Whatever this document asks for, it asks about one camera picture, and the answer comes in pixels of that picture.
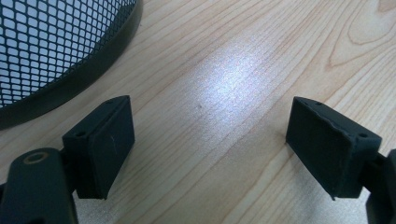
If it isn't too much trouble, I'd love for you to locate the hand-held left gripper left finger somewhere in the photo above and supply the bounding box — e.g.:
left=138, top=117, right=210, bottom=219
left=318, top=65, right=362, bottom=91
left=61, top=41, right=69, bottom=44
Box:
left=62, top=94, right=136, bottom=201

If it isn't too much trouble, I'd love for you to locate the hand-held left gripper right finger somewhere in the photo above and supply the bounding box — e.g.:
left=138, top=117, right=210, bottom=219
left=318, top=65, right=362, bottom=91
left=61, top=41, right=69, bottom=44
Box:
left=285, top=95, right=383, bottom=202

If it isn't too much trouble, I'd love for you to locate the black metal mesh basket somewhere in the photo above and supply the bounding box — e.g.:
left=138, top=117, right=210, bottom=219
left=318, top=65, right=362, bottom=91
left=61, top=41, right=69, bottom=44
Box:
left=0, top=0, right=144, bottom=131

